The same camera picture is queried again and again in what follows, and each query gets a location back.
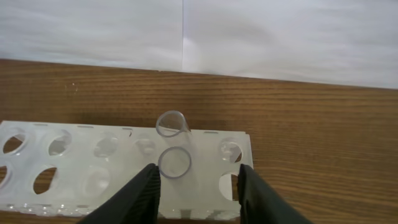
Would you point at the white test tube rack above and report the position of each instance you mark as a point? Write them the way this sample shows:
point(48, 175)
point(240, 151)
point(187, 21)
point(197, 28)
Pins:
point(77, 168)

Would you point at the clear test tube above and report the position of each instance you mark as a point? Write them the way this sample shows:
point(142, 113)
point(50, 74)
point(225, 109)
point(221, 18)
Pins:
point(174, 162)
point(172, 124)

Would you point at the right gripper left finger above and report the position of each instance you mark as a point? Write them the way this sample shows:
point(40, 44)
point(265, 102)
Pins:
point(133, 202)

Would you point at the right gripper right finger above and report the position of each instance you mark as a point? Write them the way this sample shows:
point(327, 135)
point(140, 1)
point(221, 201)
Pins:
point(264, 202)

